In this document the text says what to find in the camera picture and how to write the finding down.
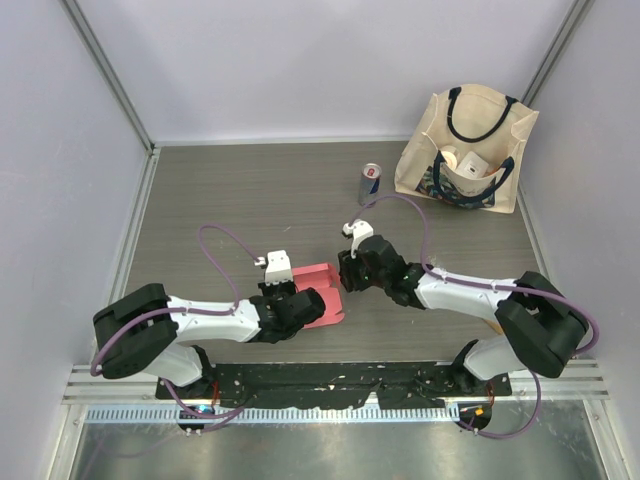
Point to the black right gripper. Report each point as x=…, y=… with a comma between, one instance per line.
x=348, y=274

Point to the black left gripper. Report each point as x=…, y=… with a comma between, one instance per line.
x=266, y=289

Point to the pink paper box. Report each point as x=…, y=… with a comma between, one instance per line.
x=324, y=279

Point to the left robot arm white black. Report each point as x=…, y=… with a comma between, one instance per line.
x=149, y=331

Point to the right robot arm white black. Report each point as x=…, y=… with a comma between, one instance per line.
x=540, y=331

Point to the white box in bag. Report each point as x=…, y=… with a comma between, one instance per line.
x=472, y=166

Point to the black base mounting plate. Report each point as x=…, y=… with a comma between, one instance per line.
x=338, y=386

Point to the silver blue drink can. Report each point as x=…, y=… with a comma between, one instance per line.
x=369, y=183

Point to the white tape roll in bag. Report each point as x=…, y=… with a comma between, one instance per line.
x=451, y=156

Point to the beige canvas tote bag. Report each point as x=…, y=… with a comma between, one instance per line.
x=475, y=118

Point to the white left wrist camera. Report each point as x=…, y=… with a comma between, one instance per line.
x=276, y=266

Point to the grey slotted cable duct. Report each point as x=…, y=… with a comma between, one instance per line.
x=370, y=413

